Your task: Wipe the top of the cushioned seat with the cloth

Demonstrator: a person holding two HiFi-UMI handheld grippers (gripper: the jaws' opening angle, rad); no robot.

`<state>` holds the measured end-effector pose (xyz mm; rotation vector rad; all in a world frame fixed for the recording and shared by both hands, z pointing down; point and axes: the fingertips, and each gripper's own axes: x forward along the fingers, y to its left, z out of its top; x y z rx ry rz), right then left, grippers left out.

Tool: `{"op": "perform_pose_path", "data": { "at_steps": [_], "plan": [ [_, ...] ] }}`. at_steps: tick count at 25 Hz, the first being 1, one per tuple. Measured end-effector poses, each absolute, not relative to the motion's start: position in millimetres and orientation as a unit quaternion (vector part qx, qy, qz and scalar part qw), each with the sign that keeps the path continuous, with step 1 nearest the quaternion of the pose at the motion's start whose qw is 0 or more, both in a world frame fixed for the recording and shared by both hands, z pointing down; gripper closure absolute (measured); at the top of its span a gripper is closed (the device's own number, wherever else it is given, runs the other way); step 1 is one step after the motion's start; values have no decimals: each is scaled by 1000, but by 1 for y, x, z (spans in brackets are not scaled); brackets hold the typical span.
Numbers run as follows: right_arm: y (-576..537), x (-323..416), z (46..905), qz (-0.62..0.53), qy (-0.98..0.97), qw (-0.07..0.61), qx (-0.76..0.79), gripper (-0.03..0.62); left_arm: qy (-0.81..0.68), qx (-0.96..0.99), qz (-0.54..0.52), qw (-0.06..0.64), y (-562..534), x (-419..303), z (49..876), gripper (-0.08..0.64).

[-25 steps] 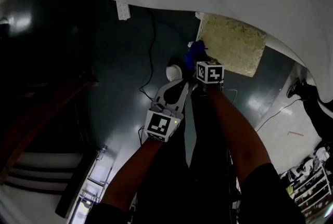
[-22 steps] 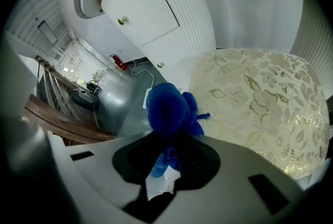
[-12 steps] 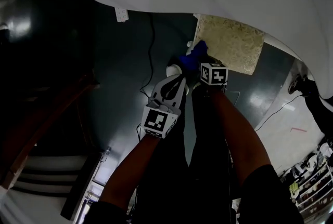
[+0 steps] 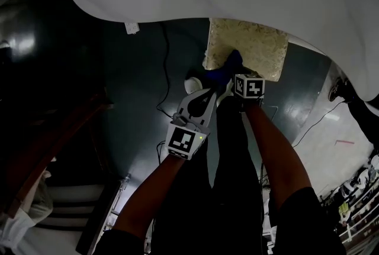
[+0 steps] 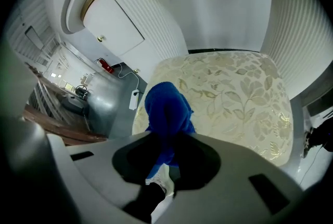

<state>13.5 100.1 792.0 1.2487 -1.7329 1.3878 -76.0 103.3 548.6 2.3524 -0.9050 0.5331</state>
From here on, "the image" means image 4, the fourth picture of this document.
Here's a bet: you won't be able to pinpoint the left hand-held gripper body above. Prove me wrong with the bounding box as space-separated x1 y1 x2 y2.
164 113 211 162

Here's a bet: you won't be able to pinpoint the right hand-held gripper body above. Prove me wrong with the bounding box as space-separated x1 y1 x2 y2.
233 72 266 110

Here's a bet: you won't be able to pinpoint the blue wiping cloth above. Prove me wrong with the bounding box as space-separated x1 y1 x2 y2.
205 49 245 86

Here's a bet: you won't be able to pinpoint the beige patterned mat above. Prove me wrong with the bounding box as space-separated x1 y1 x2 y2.
202 17 290 83

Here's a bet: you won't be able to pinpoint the person's left forearm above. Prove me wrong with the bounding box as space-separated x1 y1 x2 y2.
113 155 185 239

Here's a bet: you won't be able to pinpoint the person's right forearm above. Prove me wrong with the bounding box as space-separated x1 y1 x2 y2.
243 102 315 209

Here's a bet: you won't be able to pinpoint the person's left white shoe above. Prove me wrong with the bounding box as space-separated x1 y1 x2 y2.
184 76 204 95

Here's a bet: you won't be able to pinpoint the person's white shoe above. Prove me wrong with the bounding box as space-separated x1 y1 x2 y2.
216 86 235 107
184 76 204 95

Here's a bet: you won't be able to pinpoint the person's right white shoe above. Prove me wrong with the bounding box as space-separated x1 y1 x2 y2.
216 86 235 107

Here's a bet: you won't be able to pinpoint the person's black trousers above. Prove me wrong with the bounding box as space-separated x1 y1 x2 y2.
144 96 265 255

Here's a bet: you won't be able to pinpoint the white power strip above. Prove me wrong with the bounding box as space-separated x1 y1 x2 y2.
124 21 140 35

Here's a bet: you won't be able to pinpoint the wooden staircase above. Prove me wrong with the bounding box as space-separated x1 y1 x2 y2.
0 93 126 250

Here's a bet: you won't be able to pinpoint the person's black shirt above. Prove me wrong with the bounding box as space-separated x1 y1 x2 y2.
94 187 346 255

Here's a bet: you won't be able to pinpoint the cluttered metal rack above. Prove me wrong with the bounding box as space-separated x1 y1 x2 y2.
319 152 379 249

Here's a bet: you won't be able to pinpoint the black floor cable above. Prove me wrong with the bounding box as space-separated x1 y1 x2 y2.
155 22 176 119

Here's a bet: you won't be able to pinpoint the thin black cable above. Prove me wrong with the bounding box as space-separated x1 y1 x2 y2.
292 101 345 147

